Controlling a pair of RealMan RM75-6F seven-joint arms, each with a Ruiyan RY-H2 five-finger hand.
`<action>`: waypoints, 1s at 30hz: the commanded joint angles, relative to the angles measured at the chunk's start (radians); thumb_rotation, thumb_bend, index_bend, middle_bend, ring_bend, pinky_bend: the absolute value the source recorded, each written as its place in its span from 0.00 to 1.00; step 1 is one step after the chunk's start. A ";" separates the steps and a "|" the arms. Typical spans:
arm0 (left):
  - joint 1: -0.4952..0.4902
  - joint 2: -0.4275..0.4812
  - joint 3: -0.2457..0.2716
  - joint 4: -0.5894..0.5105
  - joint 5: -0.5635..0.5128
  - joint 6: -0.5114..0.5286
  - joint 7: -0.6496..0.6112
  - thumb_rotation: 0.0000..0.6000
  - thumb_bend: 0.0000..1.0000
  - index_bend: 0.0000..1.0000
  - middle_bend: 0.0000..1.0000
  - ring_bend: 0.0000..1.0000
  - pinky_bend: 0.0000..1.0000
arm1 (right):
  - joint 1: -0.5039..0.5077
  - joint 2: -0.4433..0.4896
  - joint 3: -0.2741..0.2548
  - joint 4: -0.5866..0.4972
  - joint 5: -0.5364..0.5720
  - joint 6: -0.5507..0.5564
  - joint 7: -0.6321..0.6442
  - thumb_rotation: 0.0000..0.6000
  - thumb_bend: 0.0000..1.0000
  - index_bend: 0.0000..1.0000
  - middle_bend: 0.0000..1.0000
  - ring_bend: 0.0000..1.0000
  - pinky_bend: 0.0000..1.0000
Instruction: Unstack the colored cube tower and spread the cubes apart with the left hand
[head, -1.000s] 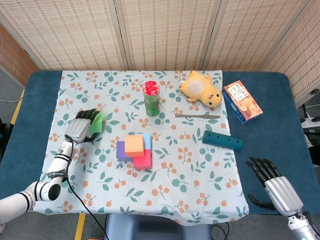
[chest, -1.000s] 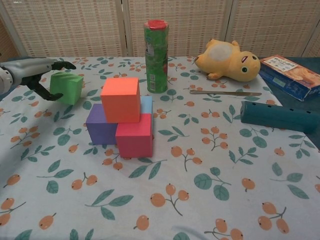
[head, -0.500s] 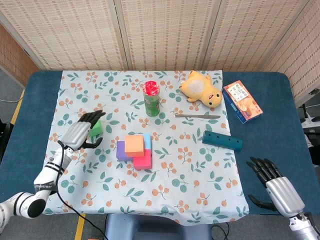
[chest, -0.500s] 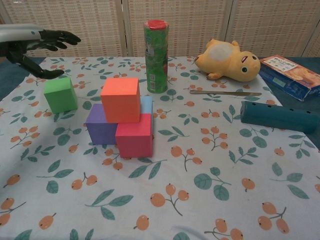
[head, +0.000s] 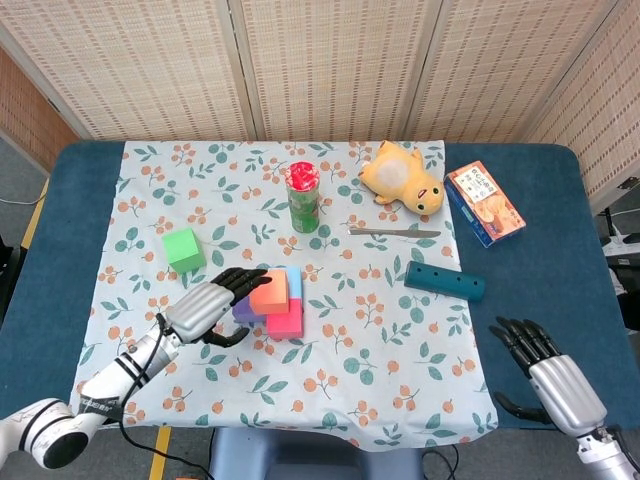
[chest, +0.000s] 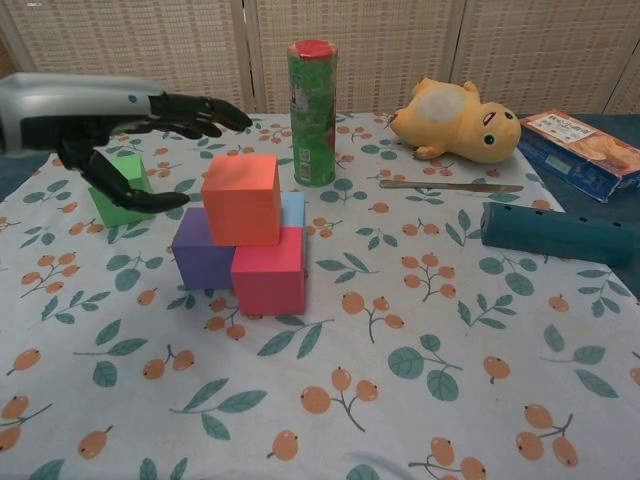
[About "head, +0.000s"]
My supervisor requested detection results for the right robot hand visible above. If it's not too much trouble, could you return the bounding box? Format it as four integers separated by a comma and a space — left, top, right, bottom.
488, 315, 609, 441

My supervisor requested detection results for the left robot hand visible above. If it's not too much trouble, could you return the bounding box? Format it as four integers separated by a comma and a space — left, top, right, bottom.
164, 267, 274, 350

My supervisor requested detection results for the purple foam cube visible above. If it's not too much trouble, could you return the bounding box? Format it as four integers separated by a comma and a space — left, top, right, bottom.
232, 294, 269, 326

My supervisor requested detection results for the green foam cube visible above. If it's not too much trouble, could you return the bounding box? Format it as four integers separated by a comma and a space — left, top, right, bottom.
161, 227, 207, 275

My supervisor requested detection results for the orange foam cube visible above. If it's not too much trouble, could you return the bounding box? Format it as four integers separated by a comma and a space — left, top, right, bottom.
248, 268, 292, 316

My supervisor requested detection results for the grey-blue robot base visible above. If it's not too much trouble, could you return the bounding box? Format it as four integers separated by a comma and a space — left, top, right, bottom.
207, 427, 426, 480

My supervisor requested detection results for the red foam cube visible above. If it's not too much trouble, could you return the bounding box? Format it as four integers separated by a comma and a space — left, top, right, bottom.
265, 298, 306, 343

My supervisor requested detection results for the light blue foam cube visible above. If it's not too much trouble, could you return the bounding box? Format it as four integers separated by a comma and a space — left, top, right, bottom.
284, 266, 305, 301

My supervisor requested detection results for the green chips can red lid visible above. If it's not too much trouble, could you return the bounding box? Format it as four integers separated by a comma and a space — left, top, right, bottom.
284, 161, 322, 235

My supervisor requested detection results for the teal cylinder with holes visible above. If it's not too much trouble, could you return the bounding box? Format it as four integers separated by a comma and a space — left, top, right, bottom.
403, 260, 486, 303

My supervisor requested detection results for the floral print tablecloth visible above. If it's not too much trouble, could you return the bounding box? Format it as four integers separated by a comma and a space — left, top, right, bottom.
66, 139, 500, 449

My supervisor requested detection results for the blue cracker box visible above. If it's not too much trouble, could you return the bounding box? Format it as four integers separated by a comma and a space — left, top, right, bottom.
443, 160, 528, 249

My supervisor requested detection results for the metal table knife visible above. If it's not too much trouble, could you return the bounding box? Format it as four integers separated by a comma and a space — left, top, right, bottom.
347, 227, 442, 240

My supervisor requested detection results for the yellow plush toy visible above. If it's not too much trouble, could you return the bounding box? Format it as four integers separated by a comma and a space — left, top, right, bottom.
358, 141, 446, 217

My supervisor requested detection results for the woven folding screen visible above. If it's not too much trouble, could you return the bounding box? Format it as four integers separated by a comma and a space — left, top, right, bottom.
0, 0, 640, 201

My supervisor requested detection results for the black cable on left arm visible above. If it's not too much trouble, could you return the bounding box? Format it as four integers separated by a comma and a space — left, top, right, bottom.
118, 312, 214, 480

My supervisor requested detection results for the black floor cable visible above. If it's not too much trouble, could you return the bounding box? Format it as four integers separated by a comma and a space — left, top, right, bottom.
422, 443, 460, 480

